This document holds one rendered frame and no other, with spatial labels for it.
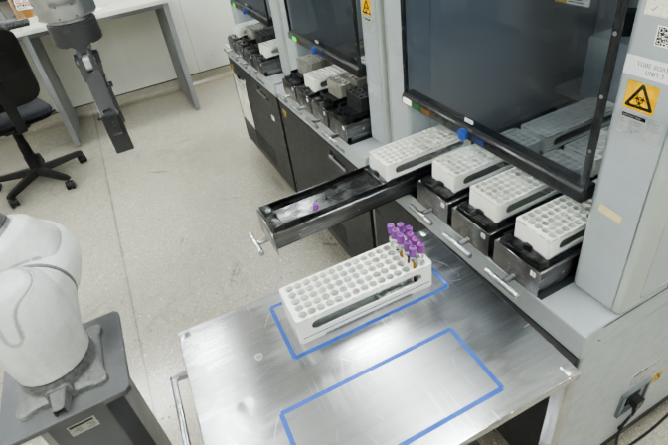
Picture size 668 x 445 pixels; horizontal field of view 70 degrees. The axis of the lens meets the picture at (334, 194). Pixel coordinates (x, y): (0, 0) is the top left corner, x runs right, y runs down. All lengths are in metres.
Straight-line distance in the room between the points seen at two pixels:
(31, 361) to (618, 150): 1.16
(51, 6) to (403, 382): 0.81
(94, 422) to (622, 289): 1.15
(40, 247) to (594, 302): 1.21
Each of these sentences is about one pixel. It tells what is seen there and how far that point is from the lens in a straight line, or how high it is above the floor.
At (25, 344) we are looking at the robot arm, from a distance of 1.12.
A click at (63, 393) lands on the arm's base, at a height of 0.73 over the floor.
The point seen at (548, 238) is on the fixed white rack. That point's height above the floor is 0.87.
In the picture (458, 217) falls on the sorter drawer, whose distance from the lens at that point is 1.23.
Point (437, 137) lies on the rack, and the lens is 1.42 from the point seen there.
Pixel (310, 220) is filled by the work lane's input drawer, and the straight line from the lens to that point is 1.24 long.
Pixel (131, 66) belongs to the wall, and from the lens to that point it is 4.67.
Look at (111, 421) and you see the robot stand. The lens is 1.30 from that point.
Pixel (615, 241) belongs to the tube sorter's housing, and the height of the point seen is 0.91.
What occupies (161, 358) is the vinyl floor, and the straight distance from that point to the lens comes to 2.16.
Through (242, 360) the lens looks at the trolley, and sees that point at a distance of 0.96.
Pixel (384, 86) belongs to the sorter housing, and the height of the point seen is 0.96.
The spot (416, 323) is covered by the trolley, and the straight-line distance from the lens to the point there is 0.95.
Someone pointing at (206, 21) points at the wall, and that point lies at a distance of 4.70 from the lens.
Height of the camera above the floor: 1.56
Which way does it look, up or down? 35 degrees down
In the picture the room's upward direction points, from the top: 9 degrees counter-clockwise
